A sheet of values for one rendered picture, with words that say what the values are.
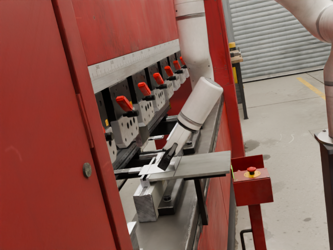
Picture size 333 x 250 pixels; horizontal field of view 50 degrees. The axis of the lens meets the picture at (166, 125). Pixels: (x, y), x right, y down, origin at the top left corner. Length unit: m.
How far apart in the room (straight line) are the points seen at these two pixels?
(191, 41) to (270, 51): 7.53
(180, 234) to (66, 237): 0.86
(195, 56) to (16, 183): 0.93
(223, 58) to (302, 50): 5.53
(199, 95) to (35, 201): 0.92
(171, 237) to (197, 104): 0.40
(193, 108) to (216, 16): 2.22
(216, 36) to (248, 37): 5.27
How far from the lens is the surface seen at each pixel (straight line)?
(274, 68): 8.64
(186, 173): 1.16
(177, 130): 1.14
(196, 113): 1.12
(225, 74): 3.31
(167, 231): 1.11
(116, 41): 1.02
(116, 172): 1.29
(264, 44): 8.57
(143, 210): 1.17
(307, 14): 1.22
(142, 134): 1.20
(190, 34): 1.08
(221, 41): 3.28
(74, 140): 0.26
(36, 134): 0.22
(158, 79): 1.26
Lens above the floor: 1.43
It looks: 14 degrees down
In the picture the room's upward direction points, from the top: 12 degrees counter-clockwise
